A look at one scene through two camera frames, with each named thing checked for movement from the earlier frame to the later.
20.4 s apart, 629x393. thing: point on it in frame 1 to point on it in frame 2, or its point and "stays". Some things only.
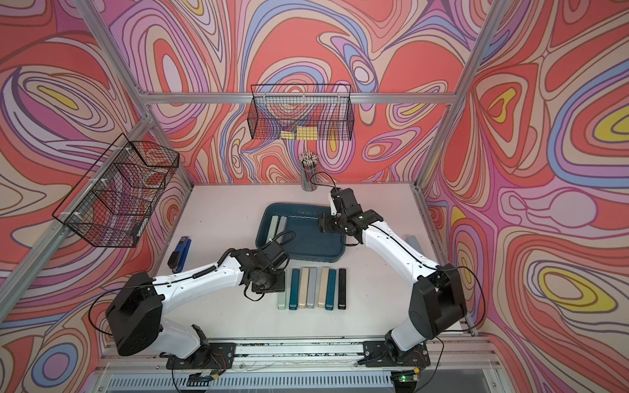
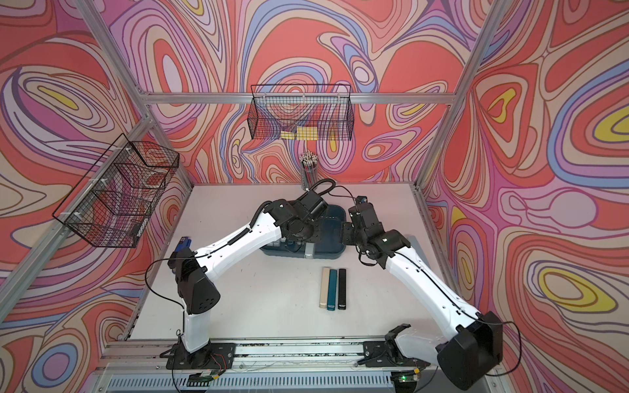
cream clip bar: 323,287 stays
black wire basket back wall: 277,108 stays
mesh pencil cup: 309,164 stays
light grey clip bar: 311,295 to 309,250
